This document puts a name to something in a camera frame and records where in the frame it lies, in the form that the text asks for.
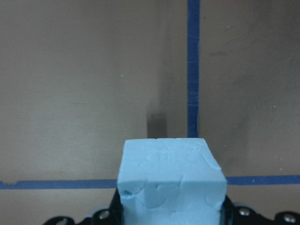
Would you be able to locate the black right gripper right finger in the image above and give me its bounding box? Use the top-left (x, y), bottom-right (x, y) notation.
top-left (219, 195), bottom-right (234, 225)

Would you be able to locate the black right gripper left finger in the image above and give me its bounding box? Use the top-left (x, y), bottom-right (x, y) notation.
top-left (109, 189), bottom-right (124, 225)

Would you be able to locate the light blue foam block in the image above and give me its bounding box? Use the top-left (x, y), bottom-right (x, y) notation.
top-left (117, 138), bottom-right (227, 225)

